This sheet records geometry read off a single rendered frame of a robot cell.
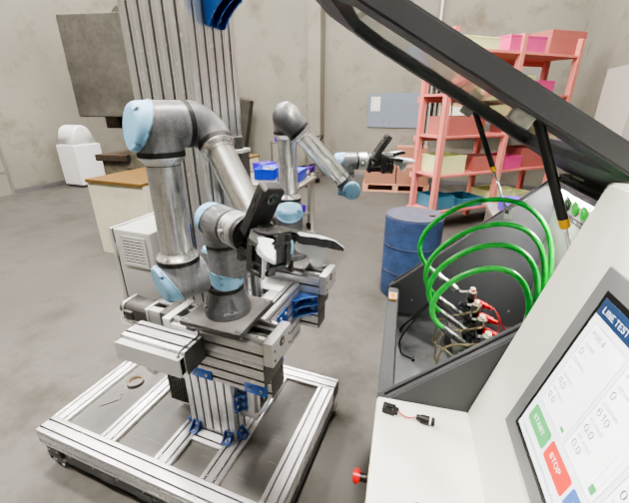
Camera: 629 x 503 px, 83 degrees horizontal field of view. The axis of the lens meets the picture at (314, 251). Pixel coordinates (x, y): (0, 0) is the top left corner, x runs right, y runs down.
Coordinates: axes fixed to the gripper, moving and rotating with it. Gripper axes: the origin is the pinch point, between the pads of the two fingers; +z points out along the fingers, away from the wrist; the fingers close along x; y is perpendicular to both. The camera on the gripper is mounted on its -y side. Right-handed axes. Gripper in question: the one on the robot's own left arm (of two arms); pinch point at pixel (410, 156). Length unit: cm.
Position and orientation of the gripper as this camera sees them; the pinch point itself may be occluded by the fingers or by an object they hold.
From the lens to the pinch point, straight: 172.6
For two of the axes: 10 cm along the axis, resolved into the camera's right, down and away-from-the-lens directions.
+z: 10.0, -0.3, 0.8
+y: -0.1, 8.6, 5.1
